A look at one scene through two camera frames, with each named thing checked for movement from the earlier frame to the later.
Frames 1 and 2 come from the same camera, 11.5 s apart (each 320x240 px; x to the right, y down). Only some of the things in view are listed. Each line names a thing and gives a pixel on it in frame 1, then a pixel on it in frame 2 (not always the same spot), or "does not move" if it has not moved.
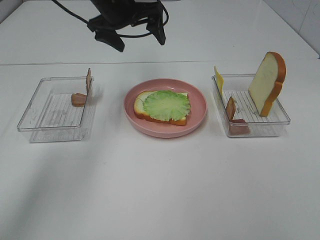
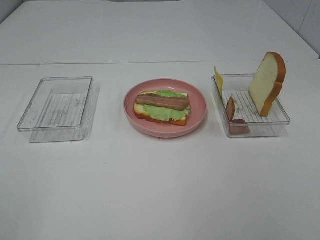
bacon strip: x=237 y=126 does not move
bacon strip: x=80 y=99 -> x=176 y=103
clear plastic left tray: x=50 y=116 does not move
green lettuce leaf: x=166 y=105 does not move
